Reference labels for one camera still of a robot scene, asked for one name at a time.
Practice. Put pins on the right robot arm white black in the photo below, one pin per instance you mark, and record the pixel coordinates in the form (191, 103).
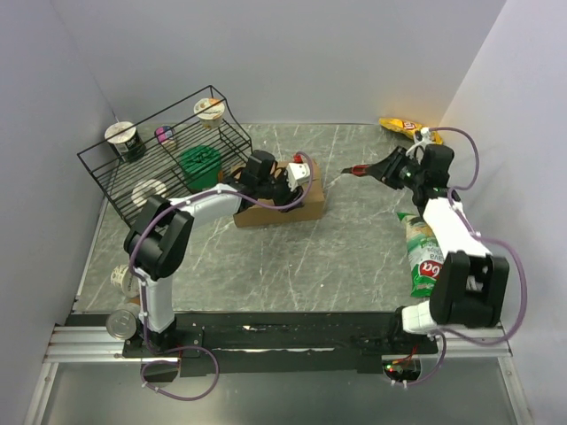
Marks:
(471, 283)

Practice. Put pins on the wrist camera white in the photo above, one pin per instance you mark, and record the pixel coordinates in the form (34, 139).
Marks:
(421, 137)
(299, 171)

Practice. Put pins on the green cassava chips bag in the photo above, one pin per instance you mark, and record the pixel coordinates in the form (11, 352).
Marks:
(425, 257)

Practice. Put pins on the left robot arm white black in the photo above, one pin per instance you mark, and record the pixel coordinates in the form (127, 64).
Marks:
(157, 242)

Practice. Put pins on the green lidded jar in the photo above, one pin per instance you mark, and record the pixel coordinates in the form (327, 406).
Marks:
(201, 166)

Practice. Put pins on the small purple yogurt cup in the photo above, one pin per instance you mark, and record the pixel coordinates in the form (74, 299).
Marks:
(165, 136)

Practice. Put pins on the dark labelled yogurt cup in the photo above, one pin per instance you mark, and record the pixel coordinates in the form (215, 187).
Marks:
(124, 138)

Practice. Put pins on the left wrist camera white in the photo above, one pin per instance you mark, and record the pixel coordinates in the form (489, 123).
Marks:
(299, 171)

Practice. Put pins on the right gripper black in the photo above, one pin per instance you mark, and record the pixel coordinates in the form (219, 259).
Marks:
(381, 169)

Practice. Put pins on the yellow lays chips bag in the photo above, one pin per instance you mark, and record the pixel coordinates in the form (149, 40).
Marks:
(405, 127)

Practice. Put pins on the white chobani yogurt cup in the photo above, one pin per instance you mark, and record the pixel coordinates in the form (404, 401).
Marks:
(122, 280)

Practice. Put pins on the orange labelled tin can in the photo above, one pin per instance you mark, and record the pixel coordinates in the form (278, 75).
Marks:
(122, 323)

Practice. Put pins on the black wire rack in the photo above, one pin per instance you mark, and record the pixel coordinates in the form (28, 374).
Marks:
(117, 178)

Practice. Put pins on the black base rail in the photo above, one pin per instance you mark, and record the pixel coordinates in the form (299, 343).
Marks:
(199, 344)

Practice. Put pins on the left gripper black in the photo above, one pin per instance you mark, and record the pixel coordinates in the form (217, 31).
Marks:
(289, 197)

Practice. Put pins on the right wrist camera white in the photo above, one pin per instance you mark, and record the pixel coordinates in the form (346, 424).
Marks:
(421, 137)

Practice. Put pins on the yogurt cup peach label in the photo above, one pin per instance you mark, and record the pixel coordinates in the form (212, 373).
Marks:
(210, 112)

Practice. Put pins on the red black utility knife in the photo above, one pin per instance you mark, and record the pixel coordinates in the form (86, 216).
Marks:
(358, 170)

